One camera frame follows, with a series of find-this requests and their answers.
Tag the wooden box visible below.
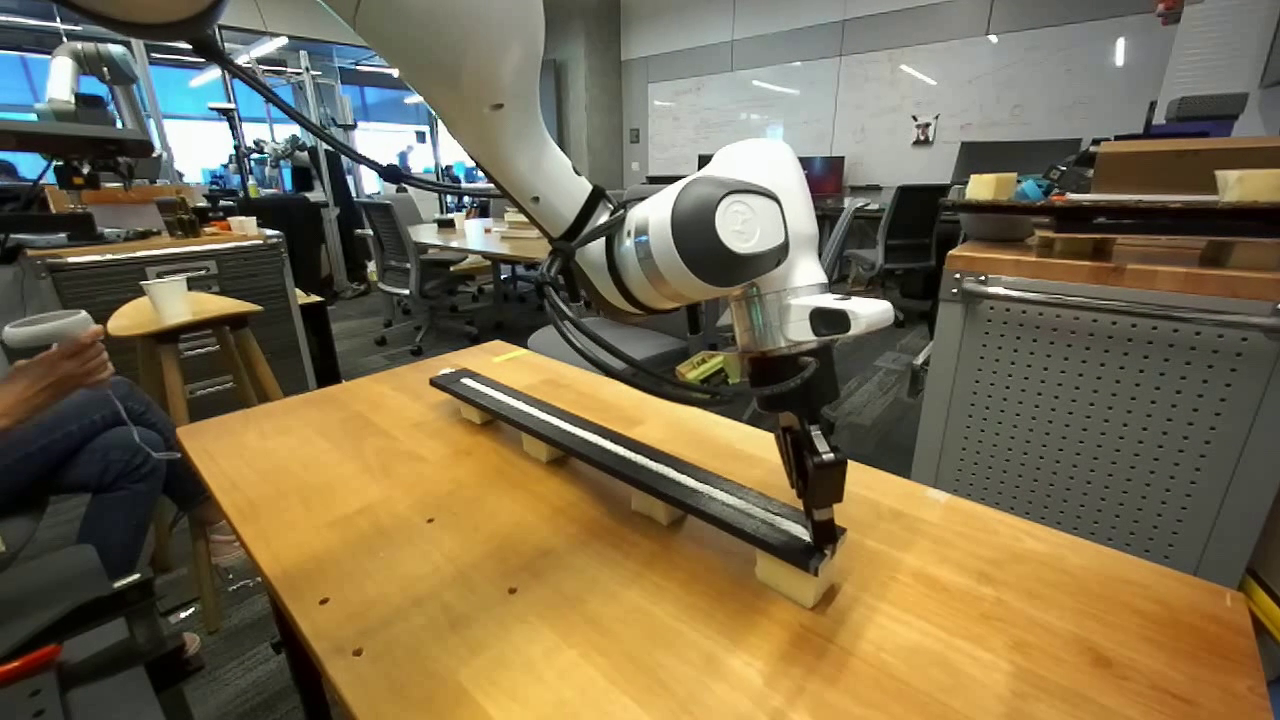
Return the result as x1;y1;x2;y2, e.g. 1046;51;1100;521
1091;136;1280;199

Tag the grey drawer cabinet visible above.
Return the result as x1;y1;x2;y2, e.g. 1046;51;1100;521
33;230;319;424

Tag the grey perforated tool cabinet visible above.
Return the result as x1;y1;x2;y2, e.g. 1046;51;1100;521
914;242;1280;592

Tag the black shelf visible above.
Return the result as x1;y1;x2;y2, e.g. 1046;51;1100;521
0;115;158;162

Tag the grey boxy device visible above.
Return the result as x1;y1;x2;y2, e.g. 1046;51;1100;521
1149;94;1257;142

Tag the yellow strip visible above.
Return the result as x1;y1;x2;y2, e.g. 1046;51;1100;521
1239;573;1280;643

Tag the person's hand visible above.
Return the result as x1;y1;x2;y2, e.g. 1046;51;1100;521
0;324;122;434

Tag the white paper cup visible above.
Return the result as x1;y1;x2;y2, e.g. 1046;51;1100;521
139;273;196;324

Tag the white lamp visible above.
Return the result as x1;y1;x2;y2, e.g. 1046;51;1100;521
37;35;86;115

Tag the black office chair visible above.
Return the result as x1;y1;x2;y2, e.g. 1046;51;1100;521
852;182;953;332

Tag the white handheld controller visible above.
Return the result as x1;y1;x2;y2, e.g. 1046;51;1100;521
0;307;104;361

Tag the person's leg in jeans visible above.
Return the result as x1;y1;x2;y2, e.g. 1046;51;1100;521
0;377;186;582

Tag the wooden office desk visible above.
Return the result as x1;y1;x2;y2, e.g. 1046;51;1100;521
406;217;558;270

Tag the dark office chair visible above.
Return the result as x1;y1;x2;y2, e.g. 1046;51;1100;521
0;503;176;720

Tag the round wooden stool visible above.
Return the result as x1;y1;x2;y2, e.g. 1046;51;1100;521
104;289;294;434

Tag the pale foam block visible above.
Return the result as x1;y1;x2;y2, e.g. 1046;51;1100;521
1212;169;1280;207
960;173;1025;207

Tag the black grooved rail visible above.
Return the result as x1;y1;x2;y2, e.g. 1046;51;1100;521
428;363;849;575

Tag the blue tool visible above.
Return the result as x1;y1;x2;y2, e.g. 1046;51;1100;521
1017;163;1073;207

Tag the person's shoe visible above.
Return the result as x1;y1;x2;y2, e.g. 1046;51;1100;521
158;619;211;672

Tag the red bar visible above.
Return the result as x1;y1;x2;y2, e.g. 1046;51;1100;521
0;639;67;691

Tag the white rope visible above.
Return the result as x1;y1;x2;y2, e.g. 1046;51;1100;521
457;377;822;535

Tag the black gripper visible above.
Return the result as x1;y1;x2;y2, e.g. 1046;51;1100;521
735;341;852;551

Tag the small grey office chair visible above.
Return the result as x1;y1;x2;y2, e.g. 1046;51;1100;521
352;196;457;351

